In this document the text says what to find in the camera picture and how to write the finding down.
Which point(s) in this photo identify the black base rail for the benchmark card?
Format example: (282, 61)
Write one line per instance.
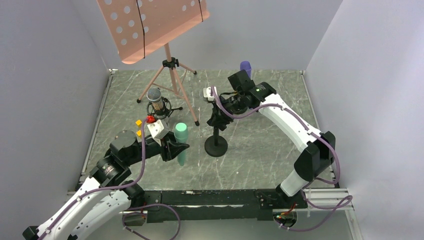
(213, 204)

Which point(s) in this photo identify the teal microphone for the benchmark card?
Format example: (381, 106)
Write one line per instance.
(181, 134)

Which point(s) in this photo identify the glitter silver microphone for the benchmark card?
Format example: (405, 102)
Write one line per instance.
(154, 95)

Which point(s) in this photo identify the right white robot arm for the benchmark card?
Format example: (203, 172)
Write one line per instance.
(317, 148)

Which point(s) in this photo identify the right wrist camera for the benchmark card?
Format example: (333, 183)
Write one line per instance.
(208, 95)

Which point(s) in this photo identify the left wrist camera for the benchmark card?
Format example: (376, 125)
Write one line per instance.
(158, 128)

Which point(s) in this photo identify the purple microphone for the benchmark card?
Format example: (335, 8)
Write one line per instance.
(246, 66)

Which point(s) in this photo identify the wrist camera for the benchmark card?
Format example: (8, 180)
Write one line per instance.
(158, 128)
(208, 95)

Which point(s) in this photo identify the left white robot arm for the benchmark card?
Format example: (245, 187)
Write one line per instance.
(106, 191)

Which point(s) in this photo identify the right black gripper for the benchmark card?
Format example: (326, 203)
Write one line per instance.
(218, 112)

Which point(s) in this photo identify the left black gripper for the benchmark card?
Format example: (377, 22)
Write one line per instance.
(170, 150)

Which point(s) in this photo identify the pink music stand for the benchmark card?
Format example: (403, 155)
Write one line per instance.
(140, 27)

